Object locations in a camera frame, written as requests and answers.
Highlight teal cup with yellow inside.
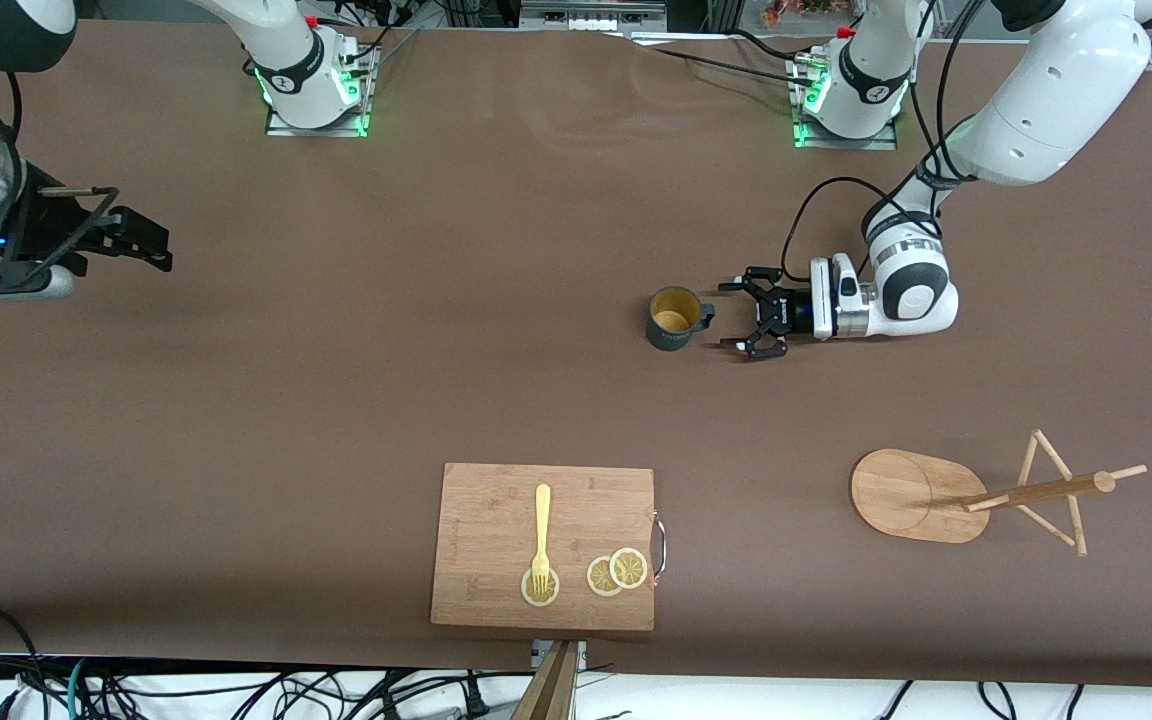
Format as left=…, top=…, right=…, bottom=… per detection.
left=646, top=286, right=716, bottom=353

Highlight wooden mug rack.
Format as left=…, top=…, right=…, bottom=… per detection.
left=849, top=429, right=1149, bottom=558

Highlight red and orange items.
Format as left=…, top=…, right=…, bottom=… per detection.
left=762, top=0, right=837, bottom=27

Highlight yellow plastic fork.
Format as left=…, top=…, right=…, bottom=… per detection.
left=531, top=484, right=553, bottom=595

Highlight grey power strip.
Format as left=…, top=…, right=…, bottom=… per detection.
left=521, top=0, right=669, bottom=29

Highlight bamboo cutting board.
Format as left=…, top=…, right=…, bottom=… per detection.
left=430, top=462, right=668, bottom=632

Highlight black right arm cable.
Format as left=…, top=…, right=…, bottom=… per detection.
left=0, top=50, right=123, bottom=286

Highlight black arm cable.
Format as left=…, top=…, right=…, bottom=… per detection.
left=0, top=50, right=123, bottom=286
left=781, top=0, right=987, bottom=286

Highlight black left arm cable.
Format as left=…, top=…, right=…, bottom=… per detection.
left=781, top=0, right=987, bottom=286

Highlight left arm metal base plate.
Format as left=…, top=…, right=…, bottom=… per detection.
left=791, top=55, right=899, bottom=151

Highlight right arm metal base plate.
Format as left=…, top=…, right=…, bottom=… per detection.
left=264, top=45, right=372, bottom=139

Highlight black cable on table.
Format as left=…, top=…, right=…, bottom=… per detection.
left=631, top=30, right=817, bottom=91

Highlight wooden post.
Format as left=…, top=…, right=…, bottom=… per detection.
left=510, top=640, right=579, bottom=720

